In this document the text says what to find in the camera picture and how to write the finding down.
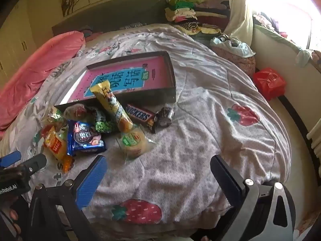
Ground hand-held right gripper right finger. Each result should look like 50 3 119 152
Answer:
210 155 297 241

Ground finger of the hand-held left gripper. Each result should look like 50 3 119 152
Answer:
0 150 22 168
14 153 49 179

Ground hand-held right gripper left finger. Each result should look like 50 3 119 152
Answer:
27 155 108 241

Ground orange snack packet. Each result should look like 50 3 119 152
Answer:
43 126 74 174

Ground blue cookie packet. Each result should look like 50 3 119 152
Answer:
66 120 107 156

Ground black green pea packet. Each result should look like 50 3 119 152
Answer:
88 107 118 134

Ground red label pastry packet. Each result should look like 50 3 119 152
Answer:
63 103 91 121

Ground yellow tube snack packet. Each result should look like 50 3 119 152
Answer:
90 80 134 133

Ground brown chocolate bar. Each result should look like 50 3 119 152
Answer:
125 103 157 134

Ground small dark candy packet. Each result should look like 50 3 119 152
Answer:
154 107 175 128

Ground person's left hand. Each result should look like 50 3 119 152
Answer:
5 207 20 231

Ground strawberry printed blanket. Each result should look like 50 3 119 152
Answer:
0 26 293 234

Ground pink quilt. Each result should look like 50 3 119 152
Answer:
0 31 86 131

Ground red plastic bag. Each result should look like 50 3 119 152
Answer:
253 68 287 101

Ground cream wardrobe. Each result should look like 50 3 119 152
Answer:
0 0 38 86

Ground pink book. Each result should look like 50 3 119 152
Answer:
83 56 173 98

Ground white plastic bag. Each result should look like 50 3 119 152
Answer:
210 36 256 57

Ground pink teal pillow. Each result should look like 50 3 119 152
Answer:
80 26 103 38

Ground dark patterned cloth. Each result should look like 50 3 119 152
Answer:
120 22 148 30

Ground clothes on window sill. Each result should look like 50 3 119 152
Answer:
253 11 321 63

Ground cream curtain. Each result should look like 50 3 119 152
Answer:
224 0 254 41

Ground grey bed headboard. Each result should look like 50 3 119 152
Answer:
51 0 171 37

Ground pile of folded clothes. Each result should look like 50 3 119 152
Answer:
164 0 231 42

